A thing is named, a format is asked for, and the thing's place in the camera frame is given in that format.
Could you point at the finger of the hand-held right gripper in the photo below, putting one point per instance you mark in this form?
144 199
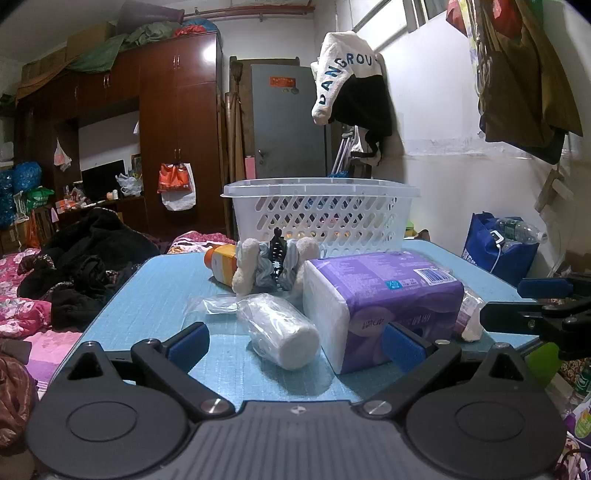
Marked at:
512 318
545 287

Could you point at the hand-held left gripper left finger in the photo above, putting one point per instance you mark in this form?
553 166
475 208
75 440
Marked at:
189 344

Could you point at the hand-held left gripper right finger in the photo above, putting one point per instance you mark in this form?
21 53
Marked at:
401 348

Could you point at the small clear packet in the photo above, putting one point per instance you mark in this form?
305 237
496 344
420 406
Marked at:
471 318

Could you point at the purple tissue pack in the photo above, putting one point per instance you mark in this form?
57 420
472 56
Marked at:
392 295

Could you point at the orange bottle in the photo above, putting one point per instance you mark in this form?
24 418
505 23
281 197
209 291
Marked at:
221 265

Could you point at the white roll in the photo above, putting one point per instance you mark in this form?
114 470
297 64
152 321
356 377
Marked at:
277 332

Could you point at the grey scrunchie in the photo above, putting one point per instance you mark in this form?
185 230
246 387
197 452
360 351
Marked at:
264 272

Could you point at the black hair claw clip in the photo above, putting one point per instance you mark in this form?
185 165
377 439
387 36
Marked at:
277 254

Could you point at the beige plush scrunchie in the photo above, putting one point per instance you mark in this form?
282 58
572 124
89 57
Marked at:
307 251

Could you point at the white plastic basket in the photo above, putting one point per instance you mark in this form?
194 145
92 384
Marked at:
323 217

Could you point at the green plastic object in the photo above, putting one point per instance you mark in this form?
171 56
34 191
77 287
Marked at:
547 364

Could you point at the clear water bottle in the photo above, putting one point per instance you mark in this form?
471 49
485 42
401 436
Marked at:
519 230

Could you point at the white charger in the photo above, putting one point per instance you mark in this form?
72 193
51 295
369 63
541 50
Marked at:
496 237

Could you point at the blue shopping bag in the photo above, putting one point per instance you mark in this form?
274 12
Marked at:
480 249

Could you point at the pile of black clothes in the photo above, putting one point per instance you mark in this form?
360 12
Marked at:
92 249

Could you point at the orange plastic bag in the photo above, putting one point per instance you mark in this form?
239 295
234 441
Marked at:
173 180

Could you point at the crumpled white plastic bag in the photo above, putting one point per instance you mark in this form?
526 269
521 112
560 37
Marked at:
128 184

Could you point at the brown cloth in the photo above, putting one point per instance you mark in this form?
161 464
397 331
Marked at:
14 392

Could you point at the pink board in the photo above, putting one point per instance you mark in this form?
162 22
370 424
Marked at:
250 168

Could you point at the black monitor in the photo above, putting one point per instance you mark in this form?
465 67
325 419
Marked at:
101 180

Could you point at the olive hanging clothes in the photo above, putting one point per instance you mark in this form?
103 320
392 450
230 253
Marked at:
521 92

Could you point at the metal crutches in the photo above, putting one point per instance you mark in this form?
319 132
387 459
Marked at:
341 152

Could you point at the white red hanging bag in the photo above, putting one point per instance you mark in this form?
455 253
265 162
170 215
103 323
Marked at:
62 157

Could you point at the dark wooden wardrobe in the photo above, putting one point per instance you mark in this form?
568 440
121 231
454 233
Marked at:
184 115

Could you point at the wooden sticks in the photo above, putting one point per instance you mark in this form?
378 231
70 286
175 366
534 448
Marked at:
235 120

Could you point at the blue mesh bags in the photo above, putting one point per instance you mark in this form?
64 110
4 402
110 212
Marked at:
23 177

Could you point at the grey door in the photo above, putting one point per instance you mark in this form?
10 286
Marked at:
286 129

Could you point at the black hanging garment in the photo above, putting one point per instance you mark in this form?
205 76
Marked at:
364 106

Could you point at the white hoodie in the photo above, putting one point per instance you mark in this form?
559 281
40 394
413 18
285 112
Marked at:
332 64

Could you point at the green cloth bundle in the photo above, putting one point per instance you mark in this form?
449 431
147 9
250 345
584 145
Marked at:
106 50

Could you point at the wooden wall bracket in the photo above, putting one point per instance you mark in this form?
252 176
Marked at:
554 189

